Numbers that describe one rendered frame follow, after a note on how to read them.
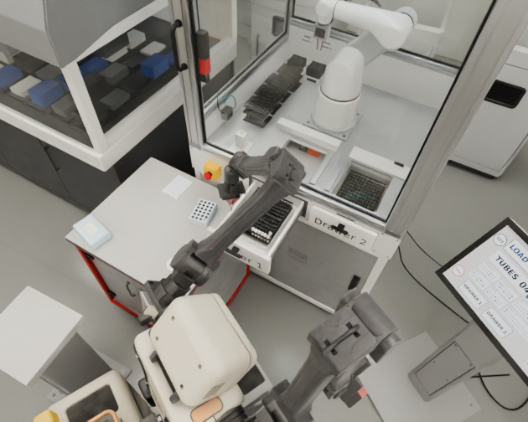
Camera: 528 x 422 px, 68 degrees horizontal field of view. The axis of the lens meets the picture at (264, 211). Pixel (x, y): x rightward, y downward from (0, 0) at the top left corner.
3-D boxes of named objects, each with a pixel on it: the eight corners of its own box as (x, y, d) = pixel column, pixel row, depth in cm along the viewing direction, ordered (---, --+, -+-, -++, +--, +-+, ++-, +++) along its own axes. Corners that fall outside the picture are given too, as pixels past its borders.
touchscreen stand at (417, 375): (402, 457, 191) (519, 419, 110) (352, 370, 215) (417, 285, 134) (479, 409, 205) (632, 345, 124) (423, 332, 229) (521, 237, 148)
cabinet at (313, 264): (351, 331, 228) (393, 261, 165) (205, 253, 256) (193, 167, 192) (401, 218, 280) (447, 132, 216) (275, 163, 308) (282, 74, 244)
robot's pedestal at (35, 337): (94, 427, 193) (25, 389, 133) (47, 398, 200) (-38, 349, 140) (132, 370, 210) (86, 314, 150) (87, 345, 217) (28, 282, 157)
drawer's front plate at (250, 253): (267, 275, 156) (269, 260, 148) (208, 243, 164) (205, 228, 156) (270, 271, 157) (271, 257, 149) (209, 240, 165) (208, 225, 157)
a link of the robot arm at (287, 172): (284, 157, 92) (313, 185, 96) (280, 141, 104) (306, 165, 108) (167, 272, 106) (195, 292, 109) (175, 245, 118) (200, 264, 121)
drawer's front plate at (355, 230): (370, 251, 165) (376, 236, 156) (308, 222, 173) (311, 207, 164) (371, 248, 166) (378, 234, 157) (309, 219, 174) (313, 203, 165)
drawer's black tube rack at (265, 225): (267, 248, 162) (268, 239, 157) (231, 230, 167) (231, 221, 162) (292, 212, 174) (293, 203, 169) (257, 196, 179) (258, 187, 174)
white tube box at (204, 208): (206, 228, 176) (205, 223, 173) (189, 223, 177) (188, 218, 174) (217, 208, 183) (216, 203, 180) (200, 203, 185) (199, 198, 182)
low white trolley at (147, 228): (198, 362, 214) (179, 305, 153) (111, 308, 231) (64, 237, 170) (252, 280, 245) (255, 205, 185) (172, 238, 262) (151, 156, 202)
